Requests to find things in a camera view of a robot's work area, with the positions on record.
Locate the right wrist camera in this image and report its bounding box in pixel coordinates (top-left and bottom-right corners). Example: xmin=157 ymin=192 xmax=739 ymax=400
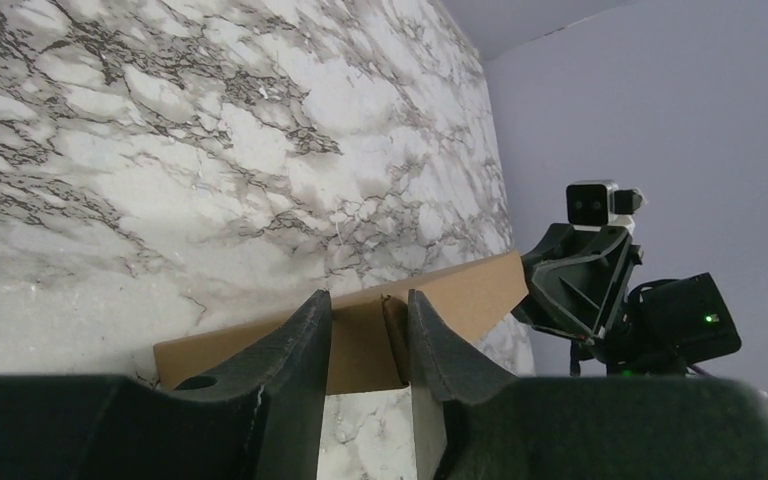
xmin=565 ymin=180 xmax=648 ymax=233

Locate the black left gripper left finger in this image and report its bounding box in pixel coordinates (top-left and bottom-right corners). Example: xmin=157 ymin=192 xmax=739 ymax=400
xmin=0 ymin=290 xmax=332 ymax=479

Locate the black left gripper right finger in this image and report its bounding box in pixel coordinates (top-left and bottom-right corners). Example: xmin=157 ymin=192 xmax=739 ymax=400
xmin=408 ymin=290 xmax=768 ymax=479

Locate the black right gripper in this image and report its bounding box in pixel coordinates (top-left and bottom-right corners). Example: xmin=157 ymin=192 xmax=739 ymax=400
xmin=511 ymin=223 xmax=742 ymax=376

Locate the brown cardboard box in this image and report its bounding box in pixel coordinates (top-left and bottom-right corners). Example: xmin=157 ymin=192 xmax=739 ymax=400
xmin=153 ymin=250 xmax=527 ymax=395

